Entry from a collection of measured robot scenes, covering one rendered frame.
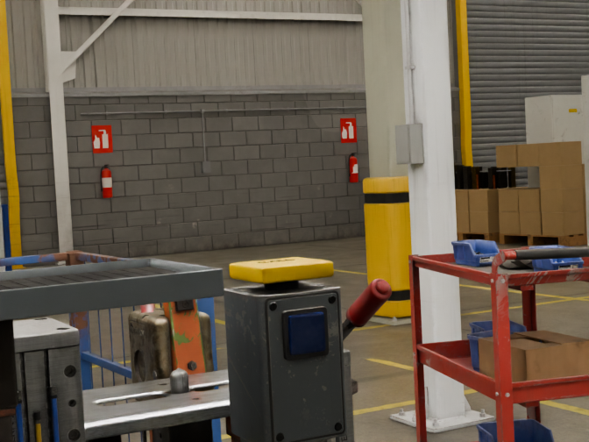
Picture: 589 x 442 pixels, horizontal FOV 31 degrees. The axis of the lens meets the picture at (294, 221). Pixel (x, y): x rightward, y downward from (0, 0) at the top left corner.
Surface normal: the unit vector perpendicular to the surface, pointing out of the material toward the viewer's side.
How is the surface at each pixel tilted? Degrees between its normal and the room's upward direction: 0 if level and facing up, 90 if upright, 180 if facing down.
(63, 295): 90
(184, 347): 78
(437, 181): 90
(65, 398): 90
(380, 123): 90
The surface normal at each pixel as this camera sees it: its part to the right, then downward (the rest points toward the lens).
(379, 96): -0.87, 0.07
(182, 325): 0.44, -0.18
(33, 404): 0.32, 0.04
